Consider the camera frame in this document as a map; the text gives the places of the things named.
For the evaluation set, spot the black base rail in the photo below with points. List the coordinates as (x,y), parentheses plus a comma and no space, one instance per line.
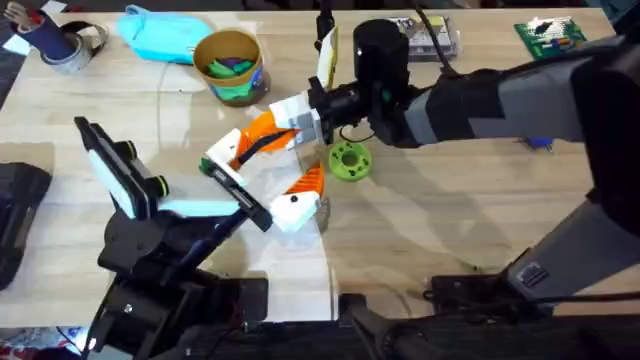
(300,345)

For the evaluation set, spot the green disc with holes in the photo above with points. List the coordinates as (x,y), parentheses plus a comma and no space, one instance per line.
(350,172)

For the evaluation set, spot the left wrist upright plate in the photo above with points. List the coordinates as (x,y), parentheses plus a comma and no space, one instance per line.
(125,180)

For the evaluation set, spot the brown tub with toys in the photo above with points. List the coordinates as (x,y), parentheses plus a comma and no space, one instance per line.
(230,65)

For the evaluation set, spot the clear plastic filled box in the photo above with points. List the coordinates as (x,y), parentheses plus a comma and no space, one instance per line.
(430,35)

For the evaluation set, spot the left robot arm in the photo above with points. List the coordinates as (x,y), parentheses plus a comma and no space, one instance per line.
(150,310)

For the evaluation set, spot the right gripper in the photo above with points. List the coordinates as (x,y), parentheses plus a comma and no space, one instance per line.
(380,60)

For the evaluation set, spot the cyan cloth bag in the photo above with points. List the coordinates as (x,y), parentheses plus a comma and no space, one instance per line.
(160,35)

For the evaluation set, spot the dark blue pen holder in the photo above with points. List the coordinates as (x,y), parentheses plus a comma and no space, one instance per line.
(47,35)

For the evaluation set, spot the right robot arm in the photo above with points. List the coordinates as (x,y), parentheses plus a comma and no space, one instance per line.
(540,100)

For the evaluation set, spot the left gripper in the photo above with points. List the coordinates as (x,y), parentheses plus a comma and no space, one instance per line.
(235,196)

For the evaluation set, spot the grey tape roll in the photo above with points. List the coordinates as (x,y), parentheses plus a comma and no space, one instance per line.
(75,57)

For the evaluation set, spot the white paper sheet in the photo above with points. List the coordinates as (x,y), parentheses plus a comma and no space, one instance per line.
(15,45)

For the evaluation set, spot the black soft case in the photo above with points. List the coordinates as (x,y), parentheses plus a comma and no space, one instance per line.
(20,225)

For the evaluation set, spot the green board with blocks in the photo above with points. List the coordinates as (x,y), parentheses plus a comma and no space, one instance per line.
(550,37)

